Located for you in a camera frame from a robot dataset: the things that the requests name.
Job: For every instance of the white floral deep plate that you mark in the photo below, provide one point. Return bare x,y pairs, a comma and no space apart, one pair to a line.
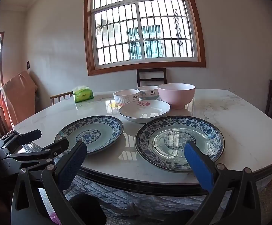
145,113

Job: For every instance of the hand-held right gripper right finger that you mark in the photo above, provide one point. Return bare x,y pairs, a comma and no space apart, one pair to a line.
200,168

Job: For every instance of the large pink bowl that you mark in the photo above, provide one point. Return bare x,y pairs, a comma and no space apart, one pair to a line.
175,97

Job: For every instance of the white dog print bowl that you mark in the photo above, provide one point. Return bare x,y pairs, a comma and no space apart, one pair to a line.
150,93

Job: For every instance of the green tissue pack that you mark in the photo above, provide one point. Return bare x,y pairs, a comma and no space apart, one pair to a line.
83,96

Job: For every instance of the small blue patterned plate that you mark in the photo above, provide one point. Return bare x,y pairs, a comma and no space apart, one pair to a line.
91,131

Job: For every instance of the light wooden chair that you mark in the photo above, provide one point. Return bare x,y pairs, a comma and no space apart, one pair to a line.
61,95

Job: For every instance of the white rabbit print bowl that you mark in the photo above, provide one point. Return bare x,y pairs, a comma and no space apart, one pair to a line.
126,98

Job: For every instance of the dark wooden chair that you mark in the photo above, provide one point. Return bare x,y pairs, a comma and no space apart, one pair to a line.
151,71

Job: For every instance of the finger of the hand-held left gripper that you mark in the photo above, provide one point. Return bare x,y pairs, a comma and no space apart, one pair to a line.
23,137
49,151

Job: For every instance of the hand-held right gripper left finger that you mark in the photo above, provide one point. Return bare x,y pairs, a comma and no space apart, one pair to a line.
71,166

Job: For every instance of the large blue patterned plate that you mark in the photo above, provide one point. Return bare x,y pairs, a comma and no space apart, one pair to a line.
164,143

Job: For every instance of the large brown-framed barred window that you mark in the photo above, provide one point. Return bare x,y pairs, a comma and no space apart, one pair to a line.
88,51

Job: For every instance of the orange cloth cover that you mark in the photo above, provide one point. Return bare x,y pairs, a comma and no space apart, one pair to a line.
18,93

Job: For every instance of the grey quilted table skirt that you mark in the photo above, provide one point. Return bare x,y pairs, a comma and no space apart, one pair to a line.
131,199

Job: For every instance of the yellow round warning sticker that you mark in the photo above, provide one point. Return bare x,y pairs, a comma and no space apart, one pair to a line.
112,105

